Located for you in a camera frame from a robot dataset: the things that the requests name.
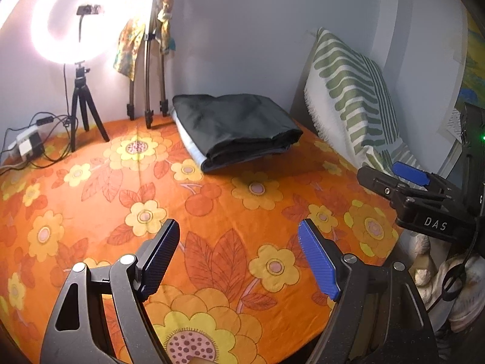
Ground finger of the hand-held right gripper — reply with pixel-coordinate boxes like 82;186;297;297
357;165;408;209
392;161;430;188

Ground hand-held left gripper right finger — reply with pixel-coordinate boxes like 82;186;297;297
297;218;442;364

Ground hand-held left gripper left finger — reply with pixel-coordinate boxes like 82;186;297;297
40;219;180;364

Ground dark green pants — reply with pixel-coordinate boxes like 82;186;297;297
172;93;304;160

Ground white printed paper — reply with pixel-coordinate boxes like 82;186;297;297
437;108;468;147

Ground cream cloth bundle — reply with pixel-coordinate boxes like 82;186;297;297
411;231;485;332

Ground orange floral tablecloth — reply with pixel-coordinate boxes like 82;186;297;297
0;116;408;364

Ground green striped white blanket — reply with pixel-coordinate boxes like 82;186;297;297
303;26;423;177

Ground folded light blue towel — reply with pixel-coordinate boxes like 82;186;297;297
170;108;300;175

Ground yellow blue painting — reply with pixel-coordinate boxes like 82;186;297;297
453;11;485;110

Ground white power strip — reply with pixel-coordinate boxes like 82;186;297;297
8;127;44;158

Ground tall metal tripod stand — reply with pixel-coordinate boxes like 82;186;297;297
127;0;177;130

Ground small black tripod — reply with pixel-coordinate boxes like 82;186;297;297
69;61;110;153

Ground colourful patterned cloth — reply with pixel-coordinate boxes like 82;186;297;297
113;0;179;82

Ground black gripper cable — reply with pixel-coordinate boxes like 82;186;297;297
441;227;480;302

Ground ring light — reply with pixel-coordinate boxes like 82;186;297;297
30;0;152;63

